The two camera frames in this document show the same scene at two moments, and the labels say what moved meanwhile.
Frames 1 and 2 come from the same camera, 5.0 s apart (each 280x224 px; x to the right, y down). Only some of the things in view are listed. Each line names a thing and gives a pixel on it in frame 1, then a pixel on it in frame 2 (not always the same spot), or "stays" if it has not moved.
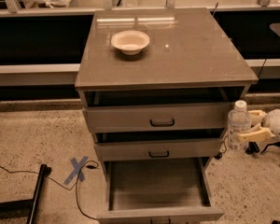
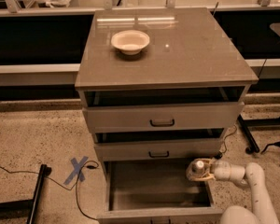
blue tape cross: x=77 y=168 stays
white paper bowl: x=130 y=42 stays
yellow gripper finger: x=258 y=133 -> x=210 y=176
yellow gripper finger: x=256 y=117 -> x=211 y=161
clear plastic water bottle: x=239 y=122 -> x=198 y=168
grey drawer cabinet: x=161 y=88 stays
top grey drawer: x=180 y=118 stays
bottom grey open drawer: x=158 y=190 stays
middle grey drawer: x=157 y=148 stays
